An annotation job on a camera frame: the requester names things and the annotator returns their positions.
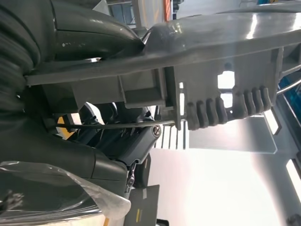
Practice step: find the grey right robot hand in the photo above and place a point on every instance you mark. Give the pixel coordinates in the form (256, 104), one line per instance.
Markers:
(47, 146)

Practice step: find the clear plastic film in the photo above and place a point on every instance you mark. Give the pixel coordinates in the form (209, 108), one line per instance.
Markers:
(70, 199)

